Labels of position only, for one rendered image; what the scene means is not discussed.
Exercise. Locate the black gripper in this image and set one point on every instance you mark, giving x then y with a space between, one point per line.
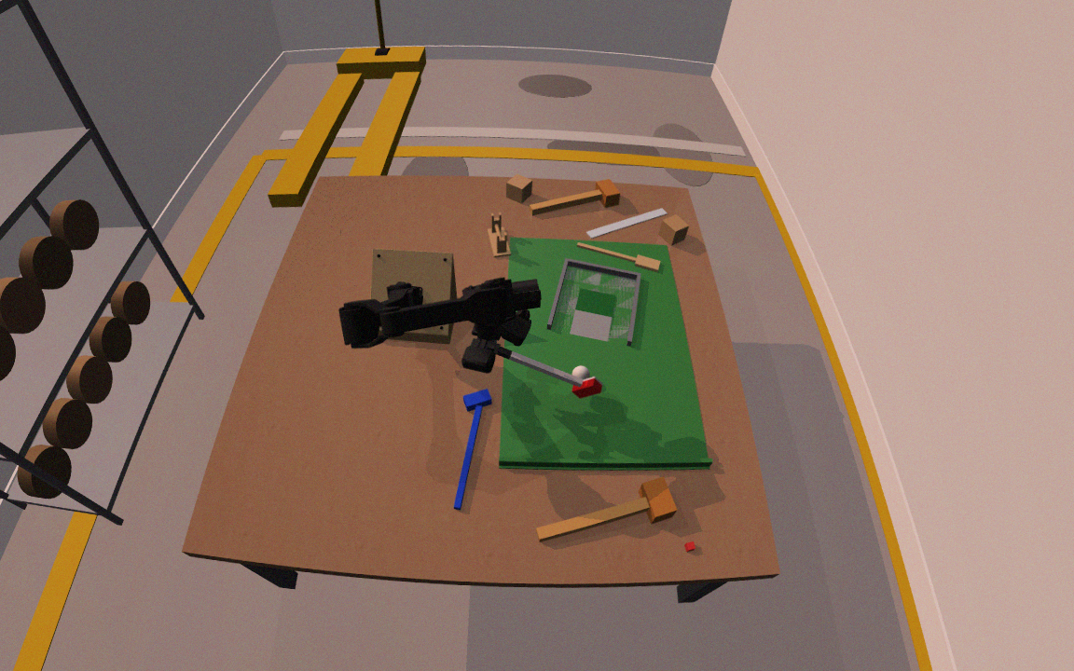
480 355

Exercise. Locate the grey flat bar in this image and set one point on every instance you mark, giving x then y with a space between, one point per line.
625 223

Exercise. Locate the blue putter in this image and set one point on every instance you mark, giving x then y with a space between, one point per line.
473 401

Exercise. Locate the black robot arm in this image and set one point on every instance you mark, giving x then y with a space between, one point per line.
493 302

